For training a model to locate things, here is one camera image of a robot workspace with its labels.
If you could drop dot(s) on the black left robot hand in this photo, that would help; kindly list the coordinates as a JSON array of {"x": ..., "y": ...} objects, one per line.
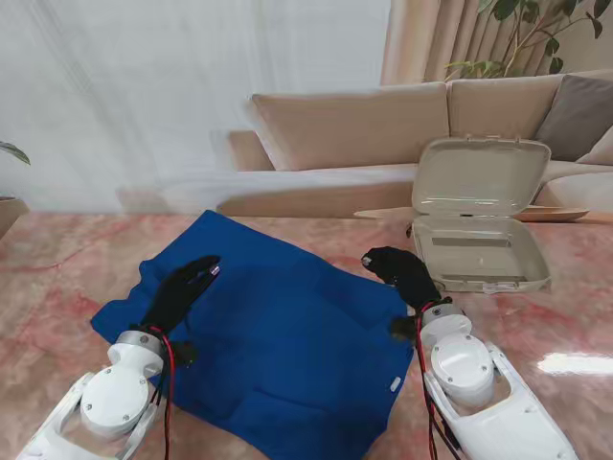
[{"x": 177, "y": 297}]

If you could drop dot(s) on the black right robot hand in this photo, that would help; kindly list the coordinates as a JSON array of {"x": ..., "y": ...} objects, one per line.
[{"x": 412, "y": 278}]

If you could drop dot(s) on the blue shirt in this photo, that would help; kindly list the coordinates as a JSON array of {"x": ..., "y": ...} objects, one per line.
[{"x": 287, "y": 335}]

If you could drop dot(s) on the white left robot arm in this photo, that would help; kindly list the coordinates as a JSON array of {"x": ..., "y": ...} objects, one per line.
[{"x": 115, "y": 397}]

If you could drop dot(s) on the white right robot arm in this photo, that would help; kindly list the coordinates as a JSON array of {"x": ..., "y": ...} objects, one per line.
[{"x": 464, "y": 369}]

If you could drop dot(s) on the open beige hard suitcase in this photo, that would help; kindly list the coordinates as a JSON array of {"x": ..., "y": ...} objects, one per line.
[{"x": 479, "y": 177}]

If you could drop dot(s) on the oval wooden tray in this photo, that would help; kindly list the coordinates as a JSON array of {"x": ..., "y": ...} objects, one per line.
[{"x": 551, "y": 214}]

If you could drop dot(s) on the beige sectional sofa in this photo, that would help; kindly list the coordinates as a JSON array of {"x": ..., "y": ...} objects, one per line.
[{"x": 349, "y": 129}]

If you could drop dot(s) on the white sheer curtain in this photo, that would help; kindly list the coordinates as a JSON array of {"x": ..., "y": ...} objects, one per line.
[{"x": 143, "y": 96}]

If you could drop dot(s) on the small green plant leaf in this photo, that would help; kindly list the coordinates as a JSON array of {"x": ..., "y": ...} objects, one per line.
[{"x": 16, "y": 152}]

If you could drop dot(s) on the tall green leafy plant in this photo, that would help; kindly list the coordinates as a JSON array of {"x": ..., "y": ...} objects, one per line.
[{"x": 479, "y": 69}]

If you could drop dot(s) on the beige sofa cushion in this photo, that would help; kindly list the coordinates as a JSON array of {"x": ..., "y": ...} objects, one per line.
[{"x": 601, "y": 153}]

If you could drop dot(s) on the grey sofa cushion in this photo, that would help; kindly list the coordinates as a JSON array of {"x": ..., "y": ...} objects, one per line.
[{"x": 579, "y": 115}]

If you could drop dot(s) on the beige drape curtain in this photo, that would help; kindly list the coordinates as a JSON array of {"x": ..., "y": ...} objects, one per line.
[{"x": 416, "y": 43}]

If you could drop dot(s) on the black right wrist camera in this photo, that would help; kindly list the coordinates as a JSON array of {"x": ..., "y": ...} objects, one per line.
[{"x": 404, "y": 329}]

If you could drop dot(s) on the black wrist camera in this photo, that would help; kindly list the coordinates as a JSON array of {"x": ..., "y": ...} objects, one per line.
[
  {"x": 404, "y": 329},
  {"x": 184, "y": 353}
]

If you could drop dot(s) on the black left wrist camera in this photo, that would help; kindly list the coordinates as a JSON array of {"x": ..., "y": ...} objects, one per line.
[{"x": 184, "y": 353}]

